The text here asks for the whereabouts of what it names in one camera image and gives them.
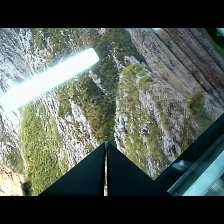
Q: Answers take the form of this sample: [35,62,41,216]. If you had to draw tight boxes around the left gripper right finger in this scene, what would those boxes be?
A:
[106,141,170,197]

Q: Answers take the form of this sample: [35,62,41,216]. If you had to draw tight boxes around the silver frame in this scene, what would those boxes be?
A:
[166,133,224,197]

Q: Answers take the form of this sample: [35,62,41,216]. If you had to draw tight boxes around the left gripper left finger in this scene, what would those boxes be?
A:
[39,142,107,197]

